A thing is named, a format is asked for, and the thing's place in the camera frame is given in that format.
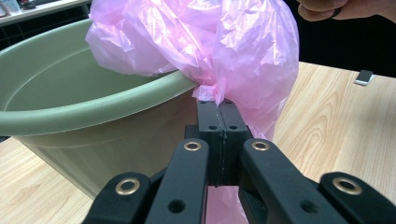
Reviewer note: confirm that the pale background desk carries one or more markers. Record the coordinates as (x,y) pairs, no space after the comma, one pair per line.
(37,9)

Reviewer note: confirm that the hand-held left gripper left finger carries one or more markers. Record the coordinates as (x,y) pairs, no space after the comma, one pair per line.
(211,140)

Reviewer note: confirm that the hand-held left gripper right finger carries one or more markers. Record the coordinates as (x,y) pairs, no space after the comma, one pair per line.
(232,140)

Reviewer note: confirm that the small dark phone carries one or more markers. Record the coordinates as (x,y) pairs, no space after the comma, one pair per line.
(363,77)

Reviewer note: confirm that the green plastic bin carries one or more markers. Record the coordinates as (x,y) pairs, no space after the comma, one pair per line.
(93,124)

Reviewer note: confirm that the pink plastic bag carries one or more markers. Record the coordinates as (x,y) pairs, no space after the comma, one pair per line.
(218,46)

